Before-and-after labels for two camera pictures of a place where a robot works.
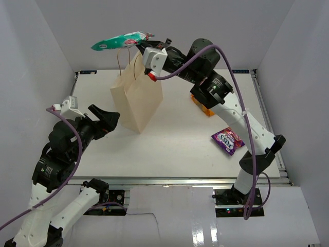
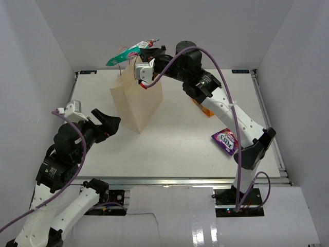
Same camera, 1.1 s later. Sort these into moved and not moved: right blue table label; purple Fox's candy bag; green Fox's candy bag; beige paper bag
Moved: green Fox's candy bag
Not moved: purple Fox's candy bag; right blue table label; beige paper bag
